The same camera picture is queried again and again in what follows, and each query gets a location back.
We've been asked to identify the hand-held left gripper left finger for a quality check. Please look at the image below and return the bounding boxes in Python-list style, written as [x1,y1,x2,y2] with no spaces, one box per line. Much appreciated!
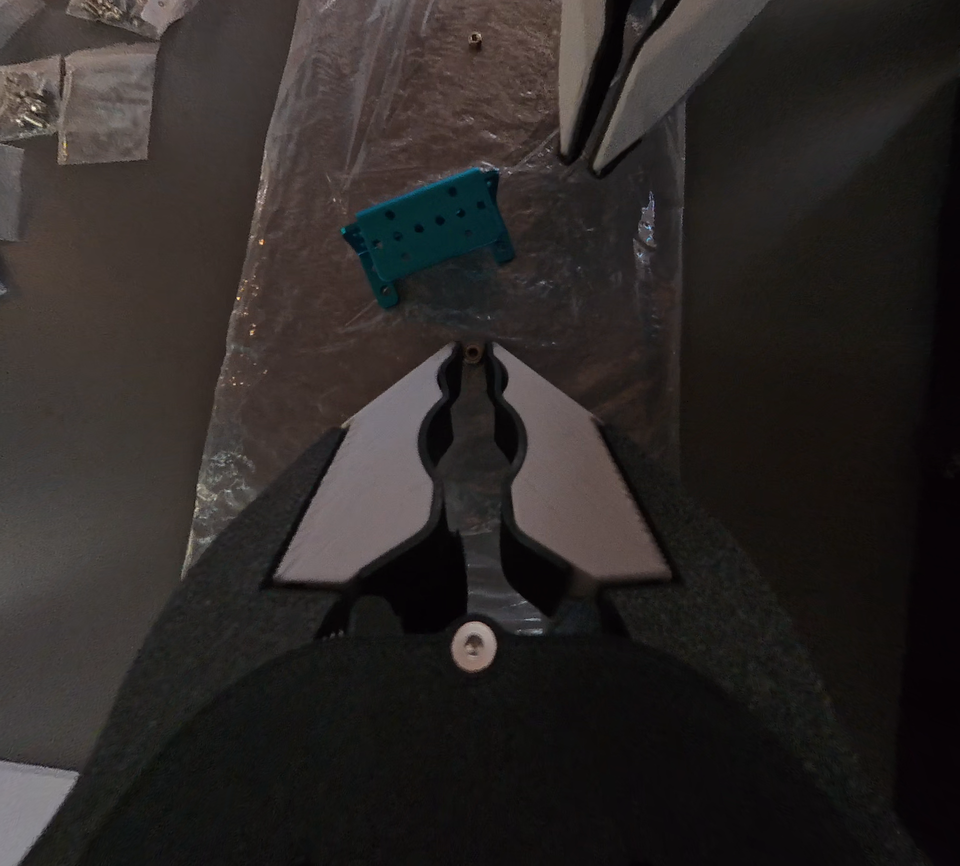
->
[270,343,462,591]

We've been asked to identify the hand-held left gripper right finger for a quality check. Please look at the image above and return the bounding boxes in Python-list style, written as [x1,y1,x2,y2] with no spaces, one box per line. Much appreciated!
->
[486,343,675,587]

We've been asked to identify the large clear plastic bag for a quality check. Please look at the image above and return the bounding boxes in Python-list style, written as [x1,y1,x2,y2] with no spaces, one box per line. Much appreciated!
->
[183,0,687,635]

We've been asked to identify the blue metal bracket large holes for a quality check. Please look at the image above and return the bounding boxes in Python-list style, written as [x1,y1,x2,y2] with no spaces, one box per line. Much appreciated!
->
[339,167,519,314]

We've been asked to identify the dark grey desk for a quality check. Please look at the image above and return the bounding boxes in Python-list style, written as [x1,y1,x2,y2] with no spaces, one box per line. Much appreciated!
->
[0,0,960,866]

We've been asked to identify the open instruction manual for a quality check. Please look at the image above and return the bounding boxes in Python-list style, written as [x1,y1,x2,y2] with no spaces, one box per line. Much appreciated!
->
[0,759,82,866]

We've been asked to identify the pile of small screw bags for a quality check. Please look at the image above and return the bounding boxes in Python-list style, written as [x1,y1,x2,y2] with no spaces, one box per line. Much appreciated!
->
[0,0,245,245]

